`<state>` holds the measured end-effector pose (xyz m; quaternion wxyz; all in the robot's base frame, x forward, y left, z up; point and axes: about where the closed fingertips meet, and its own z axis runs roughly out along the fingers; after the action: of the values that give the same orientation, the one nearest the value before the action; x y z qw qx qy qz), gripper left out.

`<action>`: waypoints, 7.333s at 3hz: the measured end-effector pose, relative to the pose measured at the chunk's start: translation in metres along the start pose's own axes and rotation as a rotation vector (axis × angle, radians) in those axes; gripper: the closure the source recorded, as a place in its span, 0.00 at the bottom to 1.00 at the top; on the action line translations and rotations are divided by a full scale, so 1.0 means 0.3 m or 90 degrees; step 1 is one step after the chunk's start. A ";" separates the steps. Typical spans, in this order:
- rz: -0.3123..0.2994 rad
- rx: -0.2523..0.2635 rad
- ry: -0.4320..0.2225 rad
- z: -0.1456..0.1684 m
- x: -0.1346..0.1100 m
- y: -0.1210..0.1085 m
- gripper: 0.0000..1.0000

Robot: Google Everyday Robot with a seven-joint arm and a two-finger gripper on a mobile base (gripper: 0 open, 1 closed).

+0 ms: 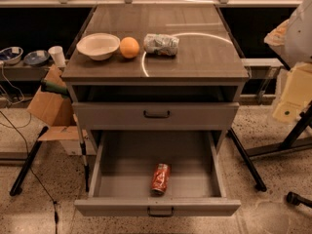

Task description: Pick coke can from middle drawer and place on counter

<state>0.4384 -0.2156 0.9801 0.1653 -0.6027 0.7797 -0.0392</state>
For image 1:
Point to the red coke can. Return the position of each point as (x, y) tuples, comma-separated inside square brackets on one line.
[(160, 179)]

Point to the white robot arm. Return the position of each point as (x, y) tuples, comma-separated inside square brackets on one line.
[(292, 39)]

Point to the closed upper drawer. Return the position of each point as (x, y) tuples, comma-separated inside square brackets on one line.
[(177, 116)]

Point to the grey drawer cabinet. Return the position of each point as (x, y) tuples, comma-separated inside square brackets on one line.
[(206, 68)]

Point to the green white crumpled can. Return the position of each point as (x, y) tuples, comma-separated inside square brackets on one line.
[(160, 44)]

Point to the open lower drawer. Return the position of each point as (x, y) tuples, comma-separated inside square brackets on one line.
[(124, 168)]

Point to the orange fruit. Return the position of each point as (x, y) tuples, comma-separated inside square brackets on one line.
[(129, 47)]

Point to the black white striped pole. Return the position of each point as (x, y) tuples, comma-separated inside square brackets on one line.
[(83, 152)]

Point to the white paper bowl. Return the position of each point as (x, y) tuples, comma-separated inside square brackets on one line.
[(98, 46)]

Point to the brown cardboard box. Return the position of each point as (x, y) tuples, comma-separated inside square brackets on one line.
[(56, 112)]

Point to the white paper cup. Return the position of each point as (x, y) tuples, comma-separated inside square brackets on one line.
[(56, 52)]

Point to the black tripod leg right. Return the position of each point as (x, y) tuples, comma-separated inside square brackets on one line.
[(259, 184)]

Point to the black tripod leg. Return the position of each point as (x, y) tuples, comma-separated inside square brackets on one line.
[(259, 184), (16, 188)]

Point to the blue bowl right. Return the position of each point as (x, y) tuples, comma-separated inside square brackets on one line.
[(37, 58)]

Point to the blue bowl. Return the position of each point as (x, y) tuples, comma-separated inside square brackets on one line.
[(11, 55), (37, 58)]

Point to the blue bowl left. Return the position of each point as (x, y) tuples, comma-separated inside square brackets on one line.
[(11, 55)]

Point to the black tripod leg left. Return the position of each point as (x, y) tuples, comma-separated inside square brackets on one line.
[(16, 188)]

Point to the green handled tool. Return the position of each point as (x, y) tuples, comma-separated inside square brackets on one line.
[(51, 87)]

